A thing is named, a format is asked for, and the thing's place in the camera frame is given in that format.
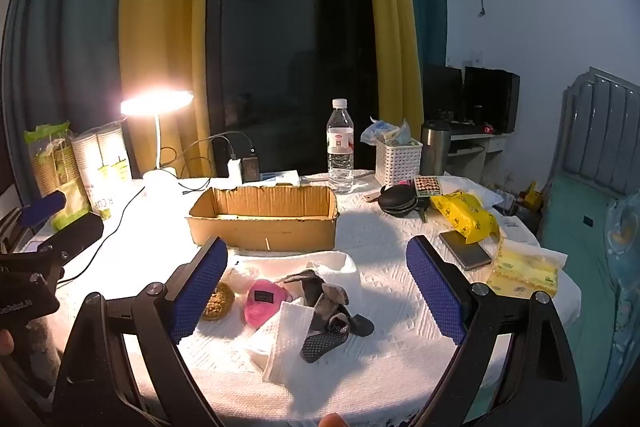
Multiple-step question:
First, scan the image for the white paper sheet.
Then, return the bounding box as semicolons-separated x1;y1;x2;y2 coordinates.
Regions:
500;214;536;243

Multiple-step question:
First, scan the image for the yellow wipes packet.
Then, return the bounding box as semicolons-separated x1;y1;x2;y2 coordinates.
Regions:
431;189;501;245

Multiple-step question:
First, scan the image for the white charger with adapter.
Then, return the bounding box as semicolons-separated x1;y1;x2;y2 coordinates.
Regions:
241;150;261;184

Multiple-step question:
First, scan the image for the dark window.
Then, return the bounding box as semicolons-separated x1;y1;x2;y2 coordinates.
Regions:
205;0;378;175

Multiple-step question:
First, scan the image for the grey sock with dotted sole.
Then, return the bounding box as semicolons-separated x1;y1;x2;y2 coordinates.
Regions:
300;304;376;364

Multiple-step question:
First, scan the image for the yellow curtain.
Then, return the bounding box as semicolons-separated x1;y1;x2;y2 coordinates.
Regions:
117;0;218;180
361;0;426;142

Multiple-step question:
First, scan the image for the grey padded headboard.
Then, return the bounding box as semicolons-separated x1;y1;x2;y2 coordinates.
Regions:
560;67;640;198

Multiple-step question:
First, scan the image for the black lamp cable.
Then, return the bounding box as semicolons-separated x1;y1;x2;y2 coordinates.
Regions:
57;187;148;283

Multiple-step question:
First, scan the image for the green bed mattress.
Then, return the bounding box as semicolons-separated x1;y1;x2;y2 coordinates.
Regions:
542;174;631;408

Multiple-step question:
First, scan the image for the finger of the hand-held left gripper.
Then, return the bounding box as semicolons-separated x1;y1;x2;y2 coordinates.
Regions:
0;190;68;253
35;213;105;265

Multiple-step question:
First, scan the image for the pink plush toy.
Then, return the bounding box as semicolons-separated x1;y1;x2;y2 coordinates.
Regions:
243;278;293;325

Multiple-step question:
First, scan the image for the white computer desk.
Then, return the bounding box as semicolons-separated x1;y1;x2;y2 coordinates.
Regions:
447;127;513;180

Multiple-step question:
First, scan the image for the white desk lamp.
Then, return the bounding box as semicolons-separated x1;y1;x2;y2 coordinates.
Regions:
120;90;195;208

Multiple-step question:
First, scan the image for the blue and white box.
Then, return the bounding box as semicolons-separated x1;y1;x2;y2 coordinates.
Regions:
260;169;301;186

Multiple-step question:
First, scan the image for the clear water bottle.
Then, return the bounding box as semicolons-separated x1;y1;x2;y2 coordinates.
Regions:
326;98;356;195

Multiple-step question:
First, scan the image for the folded white paper towel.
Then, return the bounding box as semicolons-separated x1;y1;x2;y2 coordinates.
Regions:
247;299;313;385

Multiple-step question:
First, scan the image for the pack of paper cups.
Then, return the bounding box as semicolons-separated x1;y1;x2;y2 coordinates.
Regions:
72;121;133;215

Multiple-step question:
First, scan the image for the dark smartphone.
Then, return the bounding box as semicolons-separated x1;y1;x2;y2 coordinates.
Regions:
439;229;493;272

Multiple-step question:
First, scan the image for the steel tumbler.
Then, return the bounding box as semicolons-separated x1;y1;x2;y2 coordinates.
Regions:
420;120;452;176

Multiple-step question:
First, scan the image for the white plastic basket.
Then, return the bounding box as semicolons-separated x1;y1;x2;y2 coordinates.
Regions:
375;138;424;188

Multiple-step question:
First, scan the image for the bundle of small packets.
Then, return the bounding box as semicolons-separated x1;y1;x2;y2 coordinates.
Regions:
361;117;413;148

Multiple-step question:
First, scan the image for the black round zip case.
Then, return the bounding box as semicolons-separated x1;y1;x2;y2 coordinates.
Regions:
377;202;431;219
378;185;418;208

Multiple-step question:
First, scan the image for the blue printed blanket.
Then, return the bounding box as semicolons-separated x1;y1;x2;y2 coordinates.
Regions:
602;194;640;378

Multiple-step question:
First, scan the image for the black computer monitor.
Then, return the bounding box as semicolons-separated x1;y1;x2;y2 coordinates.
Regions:
462;66;521;134
422;64;463;120

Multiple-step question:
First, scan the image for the pale yellow tissue pack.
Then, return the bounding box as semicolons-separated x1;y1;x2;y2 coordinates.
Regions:
486;239;568;298

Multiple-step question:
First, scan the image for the black charger cable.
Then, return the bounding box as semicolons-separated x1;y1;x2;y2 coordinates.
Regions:
172;132;253;180

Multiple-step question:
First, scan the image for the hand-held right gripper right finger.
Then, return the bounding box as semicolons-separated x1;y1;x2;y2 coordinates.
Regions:
406;235;583;427

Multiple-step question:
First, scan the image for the brown cardboard box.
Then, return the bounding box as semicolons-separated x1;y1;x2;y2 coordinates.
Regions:
186;185;341;253

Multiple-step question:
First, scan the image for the yellow toy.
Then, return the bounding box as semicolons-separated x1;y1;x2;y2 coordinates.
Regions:
520;182;543;210

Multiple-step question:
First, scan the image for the green and white bag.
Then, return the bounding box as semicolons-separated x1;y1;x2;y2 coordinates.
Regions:
24;122;91;230

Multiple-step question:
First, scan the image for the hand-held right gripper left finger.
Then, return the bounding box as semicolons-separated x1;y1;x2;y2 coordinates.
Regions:
52;236;229;427

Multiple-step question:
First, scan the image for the small patterned box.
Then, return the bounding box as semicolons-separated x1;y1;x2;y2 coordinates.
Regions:
413;175;445;198

